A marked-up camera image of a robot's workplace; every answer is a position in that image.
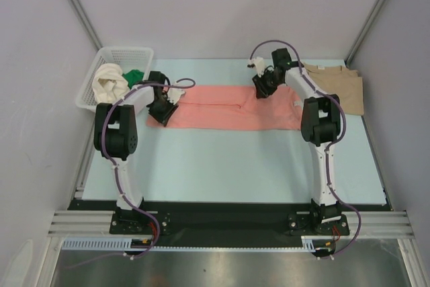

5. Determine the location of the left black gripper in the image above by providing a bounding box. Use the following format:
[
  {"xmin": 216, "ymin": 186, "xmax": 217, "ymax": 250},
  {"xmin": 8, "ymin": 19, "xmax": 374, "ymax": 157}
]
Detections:
[{"xmin": 148, "ymin": 94, "xmax": 178, "ymax": 126}]

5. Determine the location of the pink t shirt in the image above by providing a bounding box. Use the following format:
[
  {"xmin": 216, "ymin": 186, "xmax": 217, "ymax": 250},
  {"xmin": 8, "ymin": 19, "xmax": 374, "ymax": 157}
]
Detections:
[{"xmin": 167, "ymin": 85, "xmax": 302, "ymax": 131}]

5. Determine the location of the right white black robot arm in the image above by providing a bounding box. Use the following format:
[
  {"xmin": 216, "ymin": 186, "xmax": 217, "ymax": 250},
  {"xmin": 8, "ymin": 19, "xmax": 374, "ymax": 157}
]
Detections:
[{"xmin": 248, "ymin": 48, "xmax": 350, "ymax": 237}]

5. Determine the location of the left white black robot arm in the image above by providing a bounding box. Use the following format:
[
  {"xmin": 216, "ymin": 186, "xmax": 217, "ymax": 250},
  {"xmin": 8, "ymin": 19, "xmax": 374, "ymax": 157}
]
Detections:
[{"xmin": 93, "ymin": 71, "xmax": 185, "ymax": 235}]

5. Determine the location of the green t shirt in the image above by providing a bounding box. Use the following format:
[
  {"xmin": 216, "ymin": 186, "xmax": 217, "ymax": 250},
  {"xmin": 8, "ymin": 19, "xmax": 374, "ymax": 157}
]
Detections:
[{"xmin": 122, "ymin": 69, "xmax": 144, "ymax": 89}]

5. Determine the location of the cream t shirt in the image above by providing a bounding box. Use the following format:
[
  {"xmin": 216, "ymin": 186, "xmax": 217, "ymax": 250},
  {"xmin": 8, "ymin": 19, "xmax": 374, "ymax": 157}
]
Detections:
[{"xmin": 91, "ymin": 63, "xmax": 130, "ymax": 104}]

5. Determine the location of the white perforated plastic basket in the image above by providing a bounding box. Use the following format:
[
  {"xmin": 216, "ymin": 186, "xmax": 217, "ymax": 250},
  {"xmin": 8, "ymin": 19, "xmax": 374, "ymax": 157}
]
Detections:
[{"xmin": 75, "ymin": 46, "xmax": 154, "ymax": 112}]

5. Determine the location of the folded beige t shirt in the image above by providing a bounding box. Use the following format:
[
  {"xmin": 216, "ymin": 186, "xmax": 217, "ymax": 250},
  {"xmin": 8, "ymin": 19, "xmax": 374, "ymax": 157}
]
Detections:
[{"xmin": 304, "ymin": 63, "xmax": 364, "ymax": 116}]

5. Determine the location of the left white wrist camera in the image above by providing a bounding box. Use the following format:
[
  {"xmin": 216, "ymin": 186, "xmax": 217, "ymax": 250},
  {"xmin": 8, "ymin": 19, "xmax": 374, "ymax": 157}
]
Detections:
[{"xmin": 167, "ymin": 88, "xmax": 186, "ymax": 105}]

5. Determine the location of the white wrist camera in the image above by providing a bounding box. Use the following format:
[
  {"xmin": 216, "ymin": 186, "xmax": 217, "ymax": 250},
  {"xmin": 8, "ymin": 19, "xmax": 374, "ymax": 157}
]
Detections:
[
  {"xmin": 167, "ymin": 88, "xmax": 186, "ymax": 105},
  {"xmin": 247, "ymin": 56, "xmax": 266, "ymax": 75}
]

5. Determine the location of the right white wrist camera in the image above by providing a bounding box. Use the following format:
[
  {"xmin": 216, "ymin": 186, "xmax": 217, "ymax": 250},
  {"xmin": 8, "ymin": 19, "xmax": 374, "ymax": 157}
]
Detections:
[{"xmin": 247, "ymin": 56, "xmax": 266, "ymax": 75}]

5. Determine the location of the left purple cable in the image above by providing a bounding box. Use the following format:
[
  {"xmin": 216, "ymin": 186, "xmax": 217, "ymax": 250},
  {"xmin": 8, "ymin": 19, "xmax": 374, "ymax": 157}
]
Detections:
[{"xmin": 100, "ymin": 77, "xmax": 198, "ymax": 261}]

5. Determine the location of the aluminium frame rail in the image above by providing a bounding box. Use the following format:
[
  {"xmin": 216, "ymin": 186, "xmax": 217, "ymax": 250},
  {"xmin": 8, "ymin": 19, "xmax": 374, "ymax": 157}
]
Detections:
[{"xmin": 48, "ymin": 210, "xmax": 415, "ymax": 239}]

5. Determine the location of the white slotted cable duct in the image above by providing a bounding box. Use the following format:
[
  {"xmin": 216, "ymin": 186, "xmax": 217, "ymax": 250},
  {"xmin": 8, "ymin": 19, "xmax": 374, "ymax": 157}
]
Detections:
[{"xmin": 62, "ymin": 237, "xmax": 132, "ymax": 251}]

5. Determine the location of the left aluminium corner post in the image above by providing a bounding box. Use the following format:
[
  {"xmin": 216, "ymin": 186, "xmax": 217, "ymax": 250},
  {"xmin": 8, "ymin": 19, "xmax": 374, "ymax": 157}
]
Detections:
[{"xmin": 67, "ymin": 0, "xmax": 103, "ymax": 50}]

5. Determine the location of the aluminium corner post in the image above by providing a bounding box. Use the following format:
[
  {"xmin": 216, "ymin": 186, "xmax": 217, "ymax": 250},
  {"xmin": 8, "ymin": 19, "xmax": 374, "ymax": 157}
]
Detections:
[
  {"xmin": 344, "ymin": 0, "xmax": 388, "ymax": 67},
  {"xmin": 67, "ymin": 0, "xmax": 103, "ymax": 50}
]

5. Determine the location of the right aluminium corner post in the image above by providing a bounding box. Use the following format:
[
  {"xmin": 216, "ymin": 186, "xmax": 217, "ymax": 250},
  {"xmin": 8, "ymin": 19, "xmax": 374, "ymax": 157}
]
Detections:
[{"xmin": 344, "ymin": 0, "xmax": 388, "ymax": 67}]

